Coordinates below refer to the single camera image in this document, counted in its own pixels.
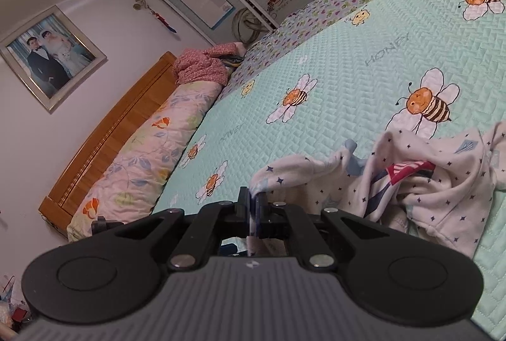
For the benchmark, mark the dark patterned cloth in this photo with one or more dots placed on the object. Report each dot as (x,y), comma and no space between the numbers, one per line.
(231,60)

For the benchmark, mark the floor clutter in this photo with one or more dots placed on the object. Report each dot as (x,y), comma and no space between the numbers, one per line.
(12,305)

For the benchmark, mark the pink knitted blanket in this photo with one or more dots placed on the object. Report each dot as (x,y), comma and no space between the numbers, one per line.
(201,64)

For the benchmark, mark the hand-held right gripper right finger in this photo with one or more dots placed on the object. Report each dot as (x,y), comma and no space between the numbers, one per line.
(261,210)

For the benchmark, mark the white star print shirt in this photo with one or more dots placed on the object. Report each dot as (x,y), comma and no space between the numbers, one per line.
(435,198)

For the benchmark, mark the framed wedding photo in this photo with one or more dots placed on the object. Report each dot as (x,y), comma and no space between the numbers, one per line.
(49,60)

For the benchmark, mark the mint bee print bedspread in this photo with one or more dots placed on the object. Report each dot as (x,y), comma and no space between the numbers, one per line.
(355,60)

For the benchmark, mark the red blue hanging ornament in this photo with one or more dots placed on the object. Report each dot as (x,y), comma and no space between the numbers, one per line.
(164,21)

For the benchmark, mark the wooden headboard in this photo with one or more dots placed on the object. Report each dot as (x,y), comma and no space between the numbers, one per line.
(114,127)

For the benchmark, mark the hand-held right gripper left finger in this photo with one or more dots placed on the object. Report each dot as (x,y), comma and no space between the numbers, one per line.
(247,206)

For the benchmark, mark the floral pillow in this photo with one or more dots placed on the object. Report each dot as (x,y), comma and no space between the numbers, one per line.
(158,143)

